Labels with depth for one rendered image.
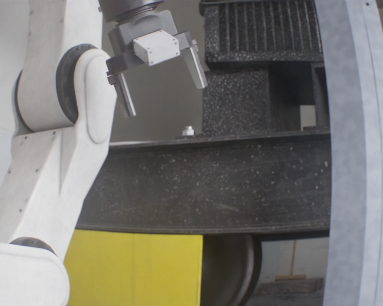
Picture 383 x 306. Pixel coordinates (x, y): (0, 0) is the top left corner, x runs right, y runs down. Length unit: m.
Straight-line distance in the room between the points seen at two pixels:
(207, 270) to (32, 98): 1.05
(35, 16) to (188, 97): 2.28
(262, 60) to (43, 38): 0.72
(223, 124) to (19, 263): 0.91
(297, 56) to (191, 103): 1.79
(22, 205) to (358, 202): 0.73
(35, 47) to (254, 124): 0.73
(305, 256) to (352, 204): 3.56
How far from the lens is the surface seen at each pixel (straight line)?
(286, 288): 3.90
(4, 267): 0.62
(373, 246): 1.11
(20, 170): 0.79
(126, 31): 0.65
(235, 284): 1.64
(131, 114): 0.66
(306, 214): 1.31
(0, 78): 1.76
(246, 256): 1.62
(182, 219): 1.43
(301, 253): 4.67
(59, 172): 0.77
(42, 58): 0.83
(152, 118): 2.66
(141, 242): 1.40
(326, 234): 2.02
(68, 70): 0.79
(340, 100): 1.18
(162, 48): 0.61
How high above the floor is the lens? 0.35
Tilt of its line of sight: 12 degrees up
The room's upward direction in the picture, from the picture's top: 2 degrees clockwise
